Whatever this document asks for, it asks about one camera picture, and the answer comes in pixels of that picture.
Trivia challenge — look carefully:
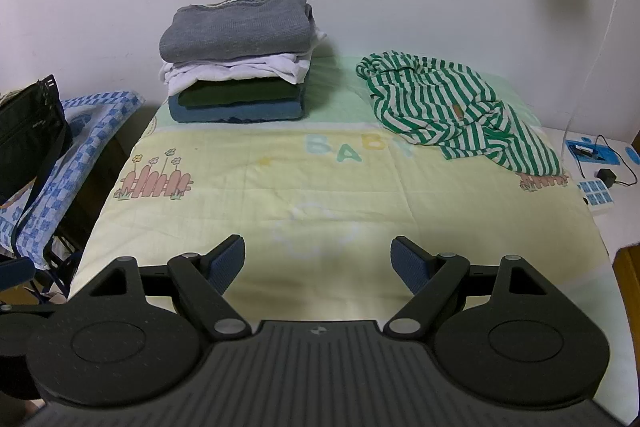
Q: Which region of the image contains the black bag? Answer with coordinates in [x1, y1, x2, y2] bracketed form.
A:
[0, 75, 73, 253]

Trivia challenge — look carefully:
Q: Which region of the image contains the blue folded garment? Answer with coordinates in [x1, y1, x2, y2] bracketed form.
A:
[168, 77, 312, 124]

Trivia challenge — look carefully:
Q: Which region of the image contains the green white striped garment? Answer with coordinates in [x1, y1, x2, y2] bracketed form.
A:
[356, 50, 562, 174]

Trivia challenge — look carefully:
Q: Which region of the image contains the blue denim cloth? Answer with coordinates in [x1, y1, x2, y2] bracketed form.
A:
[0, 91, 146, 270]

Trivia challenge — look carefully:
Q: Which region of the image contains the grey knit sweater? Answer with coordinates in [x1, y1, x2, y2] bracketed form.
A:
[159, 0, 316, 62]

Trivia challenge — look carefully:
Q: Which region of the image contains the black metal chair frame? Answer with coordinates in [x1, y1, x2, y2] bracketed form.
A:
[30, 227, 86, 305]

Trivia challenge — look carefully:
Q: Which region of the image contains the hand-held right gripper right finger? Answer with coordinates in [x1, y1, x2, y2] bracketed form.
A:
[385, 236, 551, 342]

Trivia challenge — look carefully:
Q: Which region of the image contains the blue box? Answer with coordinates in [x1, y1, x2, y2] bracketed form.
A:
[565, 137, 626, 168]

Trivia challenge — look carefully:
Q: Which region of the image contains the white side table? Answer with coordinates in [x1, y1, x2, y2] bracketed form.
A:
[542, 127, 640, 268]

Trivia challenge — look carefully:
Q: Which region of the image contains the dark green folded garment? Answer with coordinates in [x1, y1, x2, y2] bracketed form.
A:
[178, 77, 303, 108]

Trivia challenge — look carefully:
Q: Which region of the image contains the white power strip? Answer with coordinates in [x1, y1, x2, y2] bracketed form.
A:
[576, 178, 615, 212]

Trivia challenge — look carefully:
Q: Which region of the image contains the black cable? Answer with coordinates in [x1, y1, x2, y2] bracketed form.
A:
[594, 134, 640, 188]

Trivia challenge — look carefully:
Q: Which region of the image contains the white cable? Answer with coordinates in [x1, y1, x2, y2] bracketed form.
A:
[565, 0, 633, 142]

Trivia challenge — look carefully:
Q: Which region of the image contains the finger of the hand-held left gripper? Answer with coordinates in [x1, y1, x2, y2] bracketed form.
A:
[0, 256, 35, 292]

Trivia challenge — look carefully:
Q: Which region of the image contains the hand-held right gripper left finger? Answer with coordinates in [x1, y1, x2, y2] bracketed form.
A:
[87, 234, 253, 342]

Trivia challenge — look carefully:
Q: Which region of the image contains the pastel printed blanket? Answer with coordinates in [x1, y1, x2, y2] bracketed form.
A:
[67, 42, 633, 408]

